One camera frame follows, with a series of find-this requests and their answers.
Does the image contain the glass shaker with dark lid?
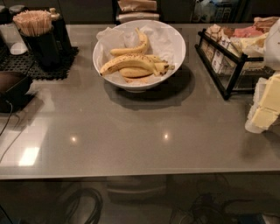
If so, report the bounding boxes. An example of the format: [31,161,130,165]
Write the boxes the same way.
[0,5,28,55]

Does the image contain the dark bottle with cork top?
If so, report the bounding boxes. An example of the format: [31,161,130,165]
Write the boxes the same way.
[49,8,72,55]

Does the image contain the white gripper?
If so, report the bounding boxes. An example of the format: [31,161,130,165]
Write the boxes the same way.
[245,18,280,134]

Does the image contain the white ceramic bowl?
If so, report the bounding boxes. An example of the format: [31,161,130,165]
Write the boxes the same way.
[92,19,187,94]

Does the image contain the large spotted front banana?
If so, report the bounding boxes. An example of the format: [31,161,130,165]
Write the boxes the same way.
[99,53,171,76]

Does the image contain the yellow sweetener packets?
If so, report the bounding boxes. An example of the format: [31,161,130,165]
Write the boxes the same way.
[239,33,268,57]

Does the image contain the black cable on table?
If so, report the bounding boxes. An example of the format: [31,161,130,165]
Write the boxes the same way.
[0,99,27,165]

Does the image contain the bottom banana under bunch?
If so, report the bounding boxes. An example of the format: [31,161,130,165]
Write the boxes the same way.
[124,76,150,85]

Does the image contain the black cup of stir sticks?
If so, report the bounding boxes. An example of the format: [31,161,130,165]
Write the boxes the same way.
[13,10,60,69]

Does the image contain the black cables under table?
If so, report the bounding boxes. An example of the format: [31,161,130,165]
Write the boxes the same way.
[31,186,104,224]

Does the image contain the white sugar packets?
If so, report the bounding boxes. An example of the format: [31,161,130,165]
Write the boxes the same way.
[201,24,242,75]

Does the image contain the pink sweetener packets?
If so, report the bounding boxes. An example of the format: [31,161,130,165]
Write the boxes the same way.
[233,26,263,38]

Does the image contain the black wire condiment rack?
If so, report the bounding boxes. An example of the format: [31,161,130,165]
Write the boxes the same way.
[195,29,274,100]

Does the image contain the curved banana at back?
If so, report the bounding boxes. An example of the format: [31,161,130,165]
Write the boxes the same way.
[110,28,150,56]

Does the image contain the lower middle banana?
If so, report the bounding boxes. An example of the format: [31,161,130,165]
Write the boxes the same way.
[118,61,175,79]

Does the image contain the black perforated rubber mat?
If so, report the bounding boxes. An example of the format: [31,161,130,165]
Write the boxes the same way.
[0,46,79,81]

